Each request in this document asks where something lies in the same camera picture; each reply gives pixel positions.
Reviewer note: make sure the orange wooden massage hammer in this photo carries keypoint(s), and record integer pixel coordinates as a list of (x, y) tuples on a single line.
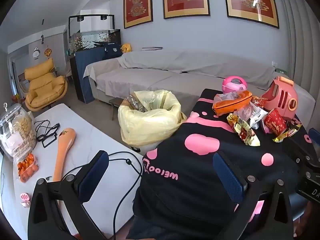
[(63, 150)]

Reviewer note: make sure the small pink case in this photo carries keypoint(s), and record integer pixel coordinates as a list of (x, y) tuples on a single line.
[(25, 200)]

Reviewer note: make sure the grey sofa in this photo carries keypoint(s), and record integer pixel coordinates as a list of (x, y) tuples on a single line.
[(175, 85)]

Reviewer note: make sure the pink toy rice cooker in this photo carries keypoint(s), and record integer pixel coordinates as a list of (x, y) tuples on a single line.
[(233, 86)]

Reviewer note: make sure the dark blue bag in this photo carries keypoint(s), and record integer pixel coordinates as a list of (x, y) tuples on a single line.
[(112, 51)]

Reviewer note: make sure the white snack packet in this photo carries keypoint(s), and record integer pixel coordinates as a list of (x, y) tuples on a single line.
[(252, 116)]

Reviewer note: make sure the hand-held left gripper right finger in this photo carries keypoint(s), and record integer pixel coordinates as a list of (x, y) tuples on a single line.
[(228, 177)]

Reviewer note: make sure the grey sofa cover cloth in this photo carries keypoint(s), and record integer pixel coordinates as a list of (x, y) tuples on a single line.
[(175, 62)]

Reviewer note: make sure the orange snack packet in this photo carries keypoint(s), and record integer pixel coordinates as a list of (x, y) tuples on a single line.
[(232, 106)]

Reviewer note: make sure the salmon pink toy basket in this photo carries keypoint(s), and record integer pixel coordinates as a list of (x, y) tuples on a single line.
[(282, 97)]

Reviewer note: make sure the glass jar with nuts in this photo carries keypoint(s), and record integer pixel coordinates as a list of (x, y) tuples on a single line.
[(17, 132)]

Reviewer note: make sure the wide red framed picture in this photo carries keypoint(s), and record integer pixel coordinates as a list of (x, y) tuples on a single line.
[(250, 2)]

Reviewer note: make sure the grey curtain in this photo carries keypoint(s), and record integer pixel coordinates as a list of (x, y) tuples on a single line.
[(302, 42)]

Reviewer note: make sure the dark fish tank cabinet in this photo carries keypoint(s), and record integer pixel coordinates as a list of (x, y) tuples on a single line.
[(85, 72)]

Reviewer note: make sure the black pink printed cloth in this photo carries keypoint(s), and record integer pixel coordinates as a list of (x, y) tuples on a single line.
[(200, 170)]

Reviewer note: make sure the clear box of small oranges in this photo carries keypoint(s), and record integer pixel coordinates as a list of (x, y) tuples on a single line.
[(27, 167)]

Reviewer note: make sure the small red snack packet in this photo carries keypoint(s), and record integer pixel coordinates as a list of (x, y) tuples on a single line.
[(260, 102)]

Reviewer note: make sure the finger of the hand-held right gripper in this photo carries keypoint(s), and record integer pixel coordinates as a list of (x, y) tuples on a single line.
[(315, 135), (306, 155)]

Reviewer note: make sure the red gold snack wrapper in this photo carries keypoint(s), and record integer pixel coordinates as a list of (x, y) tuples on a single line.
[(243, 132)]

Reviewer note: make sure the person's right forearm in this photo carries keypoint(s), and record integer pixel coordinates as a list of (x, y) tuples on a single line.
[(303, 217)]

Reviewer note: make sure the white wall socket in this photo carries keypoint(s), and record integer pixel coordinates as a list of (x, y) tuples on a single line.
[(274, 64)]

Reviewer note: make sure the yellow green snack wrapper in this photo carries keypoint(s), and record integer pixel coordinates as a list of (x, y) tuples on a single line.
[(287, 133)]

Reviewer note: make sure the yellow armchair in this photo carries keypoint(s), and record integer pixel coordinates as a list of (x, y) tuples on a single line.
[(45, 85)]

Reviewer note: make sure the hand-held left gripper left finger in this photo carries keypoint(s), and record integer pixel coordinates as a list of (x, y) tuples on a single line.
[(93, 175)]

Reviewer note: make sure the large red snack packet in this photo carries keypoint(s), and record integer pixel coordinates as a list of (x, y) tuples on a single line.
[(273, 121)]

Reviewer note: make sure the yellow plush toy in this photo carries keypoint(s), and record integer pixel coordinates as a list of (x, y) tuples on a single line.
[(126, 48)]

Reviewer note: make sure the glass fish tank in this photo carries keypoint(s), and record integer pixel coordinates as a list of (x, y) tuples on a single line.
[(95, 40)]

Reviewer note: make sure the red items on floor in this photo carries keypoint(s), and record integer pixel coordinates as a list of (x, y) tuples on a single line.
[(15, 97)]

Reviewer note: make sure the narrow red framed picture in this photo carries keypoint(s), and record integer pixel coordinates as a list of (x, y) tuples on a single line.
[(137, 2)]

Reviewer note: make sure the white round wall ornament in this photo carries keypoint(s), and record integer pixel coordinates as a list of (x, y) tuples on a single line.
[(36, 53)]

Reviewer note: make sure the gold red wall charm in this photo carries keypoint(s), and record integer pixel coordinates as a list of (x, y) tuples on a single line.
[(47, 52)]

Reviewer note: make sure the black fish tank light frame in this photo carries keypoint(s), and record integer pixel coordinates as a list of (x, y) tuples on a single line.
[(91, 16)]

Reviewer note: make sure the small wooden stool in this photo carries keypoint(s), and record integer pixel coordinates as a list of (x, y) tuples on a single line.
[(115, 102)]

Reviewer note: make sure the heap of wrappers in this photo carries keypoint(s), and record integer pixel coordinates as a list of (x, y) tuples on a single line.
[(136, 102)]

